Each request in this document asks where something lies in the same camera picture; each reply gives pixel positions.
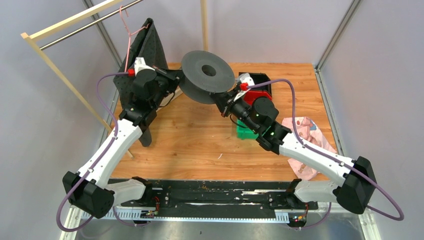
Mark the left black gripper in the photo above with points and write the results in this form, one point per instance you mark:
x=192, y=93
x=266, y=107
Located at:
x=173, y=76

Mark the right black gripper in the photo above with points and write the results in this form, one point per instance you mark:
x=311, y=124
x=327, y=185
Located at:
x=225, y=101

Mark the black cable spool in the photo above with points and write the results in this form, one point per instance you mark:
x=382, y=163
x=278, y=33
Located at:
x=205, y=73

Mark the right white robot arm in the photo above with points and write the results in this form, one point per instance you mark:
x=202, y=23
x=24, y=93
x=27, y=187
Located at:
x=351, y=181

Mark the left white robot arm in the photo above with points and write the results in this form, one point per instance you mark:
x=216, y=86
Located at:
x=89, y=188

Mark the red storage bin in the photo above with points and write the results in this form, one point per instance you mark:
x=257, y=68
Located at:
x=252, y=95

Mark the green storage bin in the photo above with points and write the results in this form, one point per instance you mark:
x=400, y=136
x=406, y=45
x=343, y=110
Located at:
x=243, y=132

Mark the black storage bin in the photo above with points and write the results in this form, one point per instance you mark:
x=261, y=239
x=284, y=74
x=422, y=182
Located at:
x=258, y=78

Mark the dark grey hanging cloth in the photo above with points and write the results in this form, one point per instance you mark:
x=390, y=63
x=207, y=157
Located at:
x=147, y=44

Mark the pink clothes hanger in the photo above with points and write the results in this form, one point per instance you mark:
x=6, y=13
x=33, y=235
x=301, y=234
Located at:
x=129, y=35

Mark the pink patterned cloth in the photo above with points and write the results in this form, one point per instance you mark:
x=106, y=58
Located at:
x=309, y=131

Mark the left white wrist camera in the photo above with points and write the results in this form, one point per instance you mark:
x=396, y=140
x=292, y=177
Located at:
x=140, y=64

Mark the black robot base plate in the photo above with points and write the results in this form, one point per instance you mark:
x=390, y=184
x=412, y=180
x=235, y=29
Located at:
x=211, y=199

